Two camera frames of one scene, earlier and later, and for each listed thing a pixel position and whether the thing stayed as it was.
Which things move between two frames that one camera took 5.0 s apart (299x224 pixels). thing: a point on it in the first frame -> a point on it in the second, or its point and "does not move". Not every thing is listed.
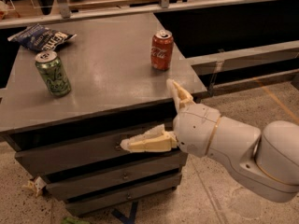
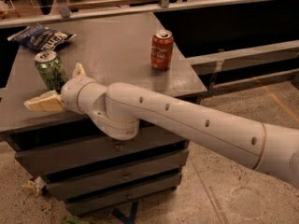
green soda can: (53, 73) does not move
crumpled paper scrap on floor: (35, 186) does not move
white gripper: (195, 129) -> (70, 93)
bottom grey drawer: (87, 205) does not move
